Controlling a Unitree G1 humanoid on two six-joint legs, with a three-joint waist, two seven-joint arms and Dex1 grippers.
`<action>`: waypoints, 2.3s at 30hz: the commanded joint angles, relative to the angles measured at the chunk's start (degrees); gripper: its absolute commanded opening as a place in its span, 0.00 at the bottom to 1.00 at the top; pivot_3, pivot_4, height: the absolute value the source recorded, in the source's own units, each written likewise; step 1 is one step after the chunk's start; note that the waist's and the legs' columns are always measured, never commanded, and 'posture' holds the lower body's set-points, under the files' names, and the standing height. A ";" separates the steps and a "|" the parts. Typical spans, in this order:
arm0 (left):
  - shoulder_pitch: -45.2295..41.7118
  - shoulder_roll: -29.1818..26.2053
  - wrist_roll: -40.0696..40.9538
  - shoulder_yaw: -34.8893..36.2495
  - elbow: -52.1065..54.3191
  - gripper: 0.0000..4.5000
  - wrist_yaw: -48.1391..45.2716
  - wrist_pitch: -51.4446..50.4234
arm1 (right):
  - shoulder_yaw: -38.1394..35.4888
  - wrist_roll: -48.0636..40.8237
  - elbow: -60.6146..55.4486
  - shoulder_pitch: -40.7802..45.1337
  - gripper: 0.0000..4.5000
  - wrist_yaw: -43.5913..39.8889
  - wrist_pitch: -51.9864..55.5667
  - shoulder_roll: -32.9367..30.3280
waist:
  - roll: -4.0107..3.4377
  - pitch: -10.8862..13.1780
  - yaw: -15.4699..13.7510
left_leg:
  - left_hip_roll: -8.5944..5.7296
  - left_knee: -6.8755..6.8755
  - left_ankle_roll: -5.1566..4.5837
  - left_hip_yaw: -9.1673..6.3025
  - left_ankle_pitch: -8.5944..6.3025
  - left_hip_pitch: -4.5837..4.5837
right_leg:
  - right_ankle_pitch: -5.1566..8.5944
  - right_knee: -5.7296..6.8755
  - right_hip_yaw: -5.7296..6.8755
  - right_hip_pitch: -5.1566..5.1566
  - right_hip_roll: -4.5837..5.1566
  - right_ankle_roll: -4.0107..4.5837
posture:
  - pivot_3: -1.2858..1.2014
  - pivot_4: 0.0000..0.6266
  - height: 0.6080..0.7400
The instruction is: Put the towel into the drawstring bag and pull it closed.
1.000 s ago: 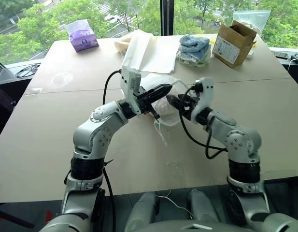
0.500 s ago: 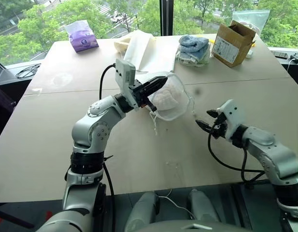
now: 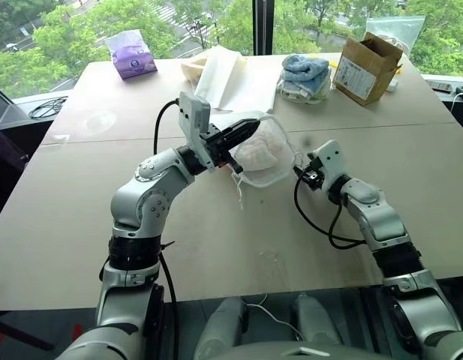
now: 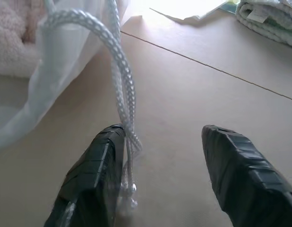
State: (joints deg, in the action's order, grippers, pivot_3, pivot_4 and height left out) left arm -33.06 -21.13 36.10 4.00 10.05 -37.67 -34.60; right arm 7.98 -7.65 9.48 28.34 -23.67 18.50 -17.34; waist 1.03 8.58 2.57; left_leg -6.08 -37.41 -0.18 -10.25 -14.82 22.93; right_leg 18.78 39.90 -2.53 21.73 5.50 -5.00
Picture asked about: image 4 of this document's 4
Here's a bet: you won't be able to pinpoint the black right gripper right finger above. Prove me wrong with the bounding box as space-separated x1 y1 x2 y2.
201 124 292 227

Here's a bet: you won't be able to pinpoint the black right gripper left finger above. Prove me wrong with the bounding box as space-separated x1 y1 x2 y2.
43 123 125 227

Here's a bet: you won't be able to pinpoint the white braided drawstring cord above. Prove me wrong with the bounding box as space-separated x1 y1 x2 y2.
43 0 144 215

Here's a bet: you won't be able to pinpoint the white mesh drawstring bag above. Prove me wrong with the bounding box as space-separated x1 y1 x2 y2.
0 0 140 152

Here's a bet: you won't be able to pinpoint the pink fluffy towel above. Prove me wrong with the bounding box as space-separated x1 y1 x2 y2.
0 0 50 79

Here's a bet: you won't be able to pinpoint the light green folded towel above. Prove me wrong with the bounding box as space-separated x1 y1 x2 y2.
235 0 292 52

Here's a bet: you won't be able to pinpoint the white paper sheet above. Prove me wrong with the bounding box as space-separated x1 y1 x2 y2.
149 0 241 24

